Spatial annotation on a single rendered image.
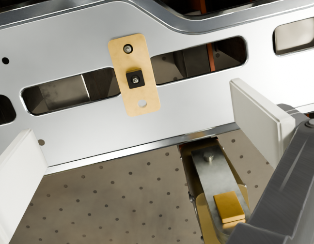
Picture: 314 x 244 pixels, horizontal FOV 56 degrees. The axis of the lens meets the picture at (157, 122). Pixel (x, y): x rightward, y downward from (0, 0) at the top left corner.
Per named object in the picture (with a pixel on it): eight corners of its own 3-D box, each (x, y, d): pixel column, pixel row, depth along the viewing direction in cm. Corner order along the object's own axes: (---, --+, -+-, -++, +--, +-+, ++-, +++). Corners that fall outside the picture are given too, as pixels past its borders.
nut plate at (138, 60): (161, 109, 32) (162, 113, 31) (128, 116, 33) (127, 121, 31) (143, 32, 29) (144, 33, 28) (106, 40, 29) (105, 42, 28)
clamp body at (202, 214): (173, 144, 68) (207, 271, 36) (162, 97, 64) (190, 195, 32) (200, 137, 68) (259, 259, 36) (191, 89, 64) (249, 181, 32)
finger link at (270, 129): (278, 121, 12) (296, 117, 12) (227, 79, 19) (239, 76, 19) (282, 180, 13) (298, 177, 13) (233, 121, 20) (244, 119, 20)
